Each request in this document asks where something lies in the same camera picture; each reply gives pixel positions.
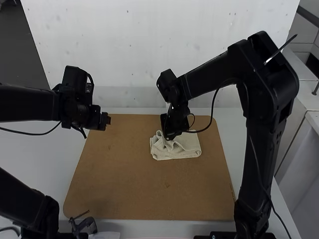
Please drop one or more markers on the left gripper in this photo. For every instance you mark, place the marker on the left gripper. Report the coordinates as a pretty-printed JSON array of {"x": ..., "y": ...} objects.
[{"x": 97, "y": 119}]

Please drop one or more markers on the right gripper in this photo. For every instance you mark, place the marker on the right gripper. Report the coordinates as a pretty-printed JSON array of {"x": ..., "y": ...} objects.
[{"x": 175, "y": 123}]

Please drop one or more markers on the pale towel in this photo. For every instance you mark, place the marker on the pale towel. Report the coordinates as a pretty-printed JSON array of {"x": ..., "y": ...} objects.
[{"x": 185, "y": 149}]

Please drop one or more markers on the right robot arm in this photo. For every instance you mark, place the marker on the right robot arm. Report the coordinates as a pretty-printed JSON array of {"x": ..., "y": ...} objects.
[{"x": 264, "y": 119}]

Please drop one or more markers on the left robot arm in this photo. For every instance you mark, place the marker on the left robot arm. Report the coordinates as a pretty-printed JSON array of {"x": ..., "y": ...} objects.
[{"x": 30, "y": 104}]

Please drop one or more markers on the cork mat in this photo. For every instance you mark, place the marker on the cork mat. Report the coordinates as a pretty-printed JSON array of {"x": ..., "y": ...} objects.
[{"x": 139, "y": 184}]

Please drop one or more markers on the black clamp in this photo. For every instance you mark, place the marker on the black clamp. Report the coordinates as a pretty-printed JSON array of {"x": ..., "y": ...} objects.
[{"x": 82, "y": 224}]

